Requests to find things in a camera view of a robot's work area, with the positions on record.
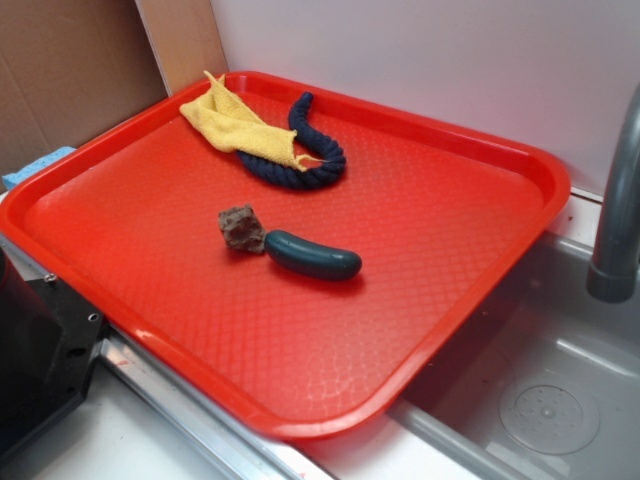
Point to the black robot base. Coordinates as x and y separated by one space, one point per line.
50 339

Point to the green plastic pickle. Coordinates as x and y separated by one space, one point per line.
311 259

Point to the brown sponge chunk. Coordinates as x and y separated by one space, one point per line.
242 230

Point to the red plastic tray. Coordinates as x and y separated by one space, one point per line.
438 214

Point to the yellow cloth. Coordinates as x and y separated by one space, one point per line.
229 125

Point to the grey toy sink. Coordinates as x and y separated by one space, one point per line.
446 425

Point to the sink drain cover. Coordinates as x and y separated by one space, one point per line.
548 414

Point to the grey faucet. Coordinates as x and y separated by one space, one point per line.
614 264

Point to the brown cardboard panel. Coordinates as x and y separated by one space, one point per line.
72 70

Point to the blue sponge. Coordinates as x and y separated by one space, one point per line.
13 179

